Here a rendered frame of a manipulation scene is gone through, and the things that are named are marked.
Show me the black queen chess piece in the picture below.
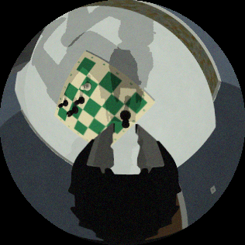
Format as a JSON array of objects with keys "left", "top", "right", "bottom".
[{"left": 120, "top": 110, "right": 131, "bottom": 128}]

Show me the white pawn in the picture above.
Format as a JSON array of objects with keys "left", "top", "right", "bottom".
[{"left": 80, "top": 83, "right": 91, "bottom": 91}]

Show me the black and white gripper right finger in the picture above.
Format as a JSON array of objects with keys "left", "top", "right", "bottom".
[{"left": 135, "top": 124, "right": 181, "bottom": 194}]

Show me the black pawn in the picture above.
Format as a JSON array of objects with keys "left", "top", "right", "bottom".
[
  {"left": 58, "top": 100, "right": 68, "bottom": 108},
  {"left": 74, "top": 97, "right": 85, "bottom": 105}
]

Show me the black rook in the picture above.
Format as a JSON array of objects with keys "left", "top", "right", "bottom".
[{"left": 67, "top": 106, "right": 78, "bottom": 117}]

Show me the green and cream chessboard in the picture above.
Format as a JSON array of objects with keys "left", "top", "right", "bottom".
[{"left": 55, "top": 51, "right": 155, "bottom": 146}]

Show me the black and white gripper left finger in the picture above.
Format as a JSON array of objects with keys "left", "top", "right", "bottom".
[{"left": 68, "top": 123, "right": 115, "bottom": 195}]

